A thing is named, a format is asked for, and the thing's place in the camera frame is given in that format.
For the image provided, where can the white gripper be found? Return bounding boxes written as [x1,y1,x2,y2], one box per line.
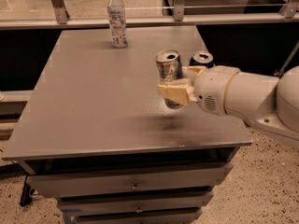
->
[157,65,240,116]

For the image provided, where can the silver redbull can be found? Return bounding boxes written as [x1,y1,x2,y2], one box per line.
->
[155,49,185,110]

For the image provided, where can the blue pepsi can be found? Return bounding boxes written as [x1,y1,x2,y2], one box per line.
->
[189,51,215,68]

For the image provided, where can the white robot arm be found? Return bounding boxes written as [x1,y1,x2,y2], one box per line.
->
[157,65,299,149]

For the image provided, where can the clear plastic water bottle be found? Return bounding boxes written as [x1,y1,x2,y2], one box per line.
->
[107,0,128,48]

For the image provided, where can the grey drawer cabinet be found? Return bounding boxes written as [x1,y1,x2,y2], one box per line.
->
[1,25,253,224]

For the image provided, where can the bottom grey drawer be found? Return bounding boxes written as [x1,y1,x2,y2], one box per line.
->
[64,208,202,224]

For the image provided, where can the grey drawer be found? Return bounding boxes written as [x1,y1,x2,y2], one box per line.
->
[58,190,213,216]
[27,162,233,198]
[64,208,202,224]

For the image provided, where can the middle grey drawer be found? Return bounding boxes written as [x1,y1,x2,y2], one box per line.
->
[58,190,213,216]

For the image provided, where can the top grey drawer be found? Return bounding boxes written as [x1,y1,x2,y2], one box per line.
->
[27,162,233,198]

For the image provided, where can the metal railing frame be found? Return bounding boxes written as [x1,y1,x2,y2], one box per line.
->
[0,0,298,30]

